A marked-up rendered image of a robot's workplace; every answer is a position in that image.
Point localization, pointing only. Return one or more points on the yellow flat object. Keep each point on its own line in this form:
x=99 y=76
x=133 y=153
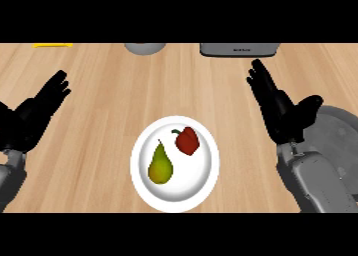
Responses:
x=52 y=45

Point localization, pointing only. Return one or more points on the grey round bowl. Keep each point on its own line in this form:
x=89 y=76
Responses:
x=143 y=48

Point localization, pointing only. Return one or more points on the green pear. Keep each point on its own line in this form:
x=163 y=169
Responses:
x=160 y=166

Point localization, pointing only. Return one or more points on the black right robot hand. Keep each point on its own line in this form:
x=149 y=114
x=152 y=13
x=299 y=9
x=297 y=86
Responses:
x=282 y=113

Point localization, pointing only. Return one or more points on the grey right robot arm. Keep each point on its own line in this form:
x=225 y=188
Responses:
x=316 y=181

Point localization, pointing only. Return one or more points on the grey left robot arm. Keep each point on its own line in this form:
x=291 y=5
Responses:
x=5 y=178

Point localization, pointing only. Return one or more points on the white oval plate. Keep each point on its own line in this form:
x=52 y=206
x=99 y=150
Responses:
x=174 y=164

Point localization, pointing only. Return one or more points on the red bell pepper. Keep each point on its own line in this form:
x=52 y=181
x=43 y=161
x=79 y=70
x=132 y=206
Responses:
x=188 y=141

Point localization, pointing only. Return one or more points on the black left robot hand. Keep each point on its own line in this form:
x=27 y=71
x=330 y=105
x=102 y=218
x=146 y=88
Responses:
x=27 y=116

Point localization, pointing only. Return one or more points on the grey pan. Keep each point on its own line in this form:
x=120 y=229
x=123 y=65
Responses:
x=344 y=150

